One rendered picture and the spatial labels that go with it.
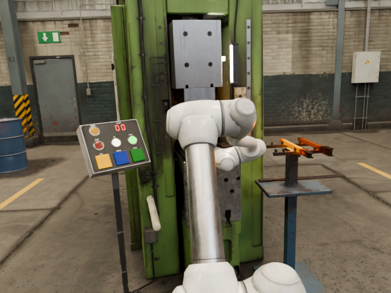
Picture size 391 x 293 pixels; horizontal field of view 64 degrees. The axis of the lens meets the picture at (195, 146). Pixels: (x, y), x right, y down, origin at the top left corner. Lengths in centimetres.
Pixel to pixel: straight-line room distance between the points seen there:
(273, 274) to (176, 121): 56
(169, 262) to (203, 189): 150
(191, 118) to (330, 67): 777
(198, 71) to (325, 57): 686
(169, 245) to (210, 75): 123
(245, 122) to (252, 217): 148
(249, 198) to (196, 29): 125
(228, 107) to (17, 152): 534
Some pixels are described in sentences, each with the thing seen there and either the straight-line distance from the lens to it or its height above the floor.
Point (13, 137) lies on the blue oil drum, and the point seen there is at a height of 59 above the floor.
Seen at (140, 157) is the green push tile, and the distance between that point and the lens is 180.
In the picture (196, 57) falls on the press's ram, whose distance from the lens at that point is 197.
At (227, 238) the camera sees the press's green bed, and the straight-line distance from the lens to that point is 223.
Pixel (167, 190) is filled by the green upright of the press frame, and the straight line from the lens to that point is 220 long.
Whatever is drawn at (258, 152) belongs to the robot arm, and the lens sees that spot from 164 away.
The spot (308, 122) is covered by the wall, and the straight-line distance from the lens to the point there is 857.
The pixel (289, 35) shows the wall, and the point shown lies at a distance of 836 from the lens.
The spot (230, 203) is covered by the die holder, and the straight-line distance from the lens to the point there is 212.
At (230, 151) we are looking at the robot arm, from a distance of 163.
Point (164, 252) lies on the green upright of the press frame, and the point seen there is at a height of 20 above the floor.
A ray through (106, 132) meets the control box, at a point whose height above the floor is 115.
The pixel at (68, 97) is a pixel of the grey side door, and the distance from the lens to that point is 839.
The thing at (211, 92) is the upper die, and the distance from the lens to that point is 199.
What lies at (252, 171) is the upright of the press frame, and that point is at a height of 74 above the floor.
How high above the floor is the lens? 141
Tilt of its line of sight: 12 degrees down
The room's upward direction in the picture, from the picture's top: 2 degrees counter-clockwise
